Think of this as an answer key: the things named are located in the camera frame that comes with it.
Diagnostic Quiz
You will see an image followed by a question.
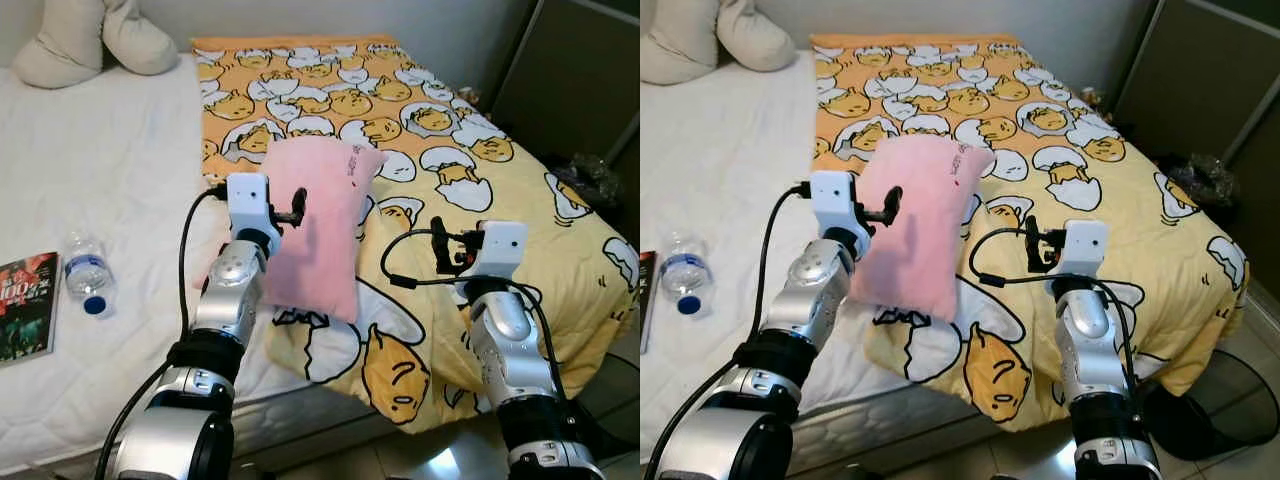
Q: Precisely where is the pink pillow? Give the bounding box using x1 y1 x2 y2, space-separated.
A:
848 133 997 323
262 138 389 325

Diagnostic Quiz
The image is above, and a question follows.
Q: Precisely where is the clear water bottle blue cap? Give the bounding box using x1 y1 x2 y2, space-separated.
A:
660 232 716 317
63 230 119 319

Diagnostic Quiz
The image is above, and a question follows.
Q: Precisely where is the yellow egg print blanket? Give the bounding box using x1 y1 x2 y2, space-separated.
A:
190 38 641 436
808 35 1251 426

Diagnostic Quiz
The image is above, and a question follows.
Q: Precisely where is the crumpled dark plastic bag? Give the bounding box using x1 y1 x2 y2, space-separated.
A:
1158 152 1241 207
548 152 627 207

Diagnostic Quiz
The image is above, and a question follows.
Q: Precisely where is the bed mattress with white sheet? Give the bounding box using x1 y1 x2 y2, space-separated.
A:
640 45 1251 463
0 40 641 476

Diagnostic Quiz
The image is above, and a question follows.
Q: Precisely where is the dark book red cover art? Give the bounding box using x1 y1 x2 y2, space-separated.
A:
640 250 657 357
0 252 61 369

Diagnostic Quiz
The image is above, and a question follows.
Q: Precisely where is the dark wardrobe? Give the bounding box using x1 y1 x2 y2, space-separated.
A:
488 0 641 213
1108 0 1280 263

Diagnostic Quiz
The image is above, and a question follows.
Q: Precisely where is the grey bed base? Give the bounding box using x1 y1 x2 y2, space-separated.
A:
225 385 421 466
790 385 1001 471

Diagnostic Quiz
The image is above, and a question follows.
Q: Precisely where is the black mesh waste bin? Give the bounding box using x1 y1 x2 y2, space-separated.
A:
560 350 641 461
1145 350 1280 451

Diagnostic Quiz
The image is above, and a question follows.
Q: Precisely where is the beige plush pillow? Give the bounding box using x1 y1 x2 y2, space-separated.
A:
10 0 181 91
640 0 798 87

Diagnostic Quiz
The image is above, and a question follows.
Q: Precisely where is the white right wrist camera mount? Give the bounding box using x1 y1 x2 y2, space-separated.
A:
477 221 527 282
1061 219 1112 280

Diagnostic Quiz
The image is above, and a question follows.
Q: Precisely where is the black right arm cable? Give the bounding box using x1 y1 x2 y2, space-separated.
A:
967 226 1141 401
379 228 566 401

